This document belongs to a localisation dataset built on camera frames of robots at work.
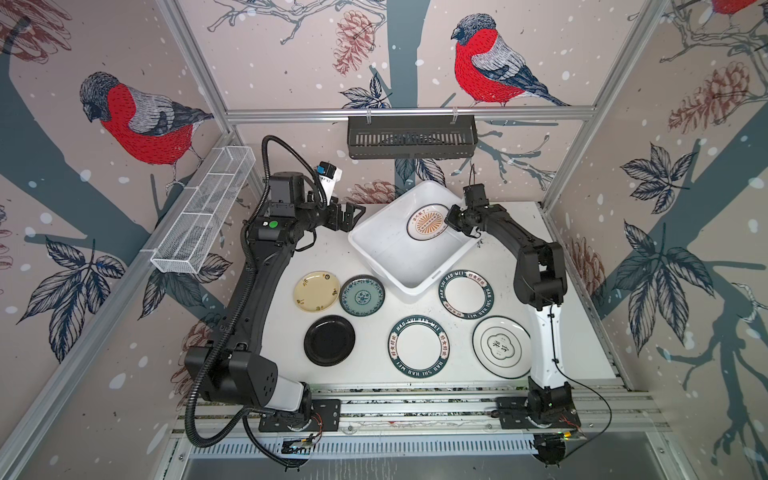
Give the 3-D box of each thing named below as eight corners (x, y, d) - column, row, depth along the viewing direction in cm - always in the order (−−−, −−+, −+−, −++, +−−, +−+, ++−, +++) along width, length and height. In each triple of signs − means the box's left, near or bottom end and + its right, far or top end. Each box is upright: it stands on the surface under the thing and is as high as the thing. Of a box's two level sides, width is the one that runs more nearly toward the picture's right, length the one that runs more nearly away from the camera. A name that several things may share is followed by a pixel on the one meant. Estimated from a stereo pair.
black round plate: (302, 366, 84) (299, 363, 81) (311, 318, 93) (309, 314, 91) (352, 366, 84) (351, 363, 81) (356, 318, 93) (355, 314, 91)
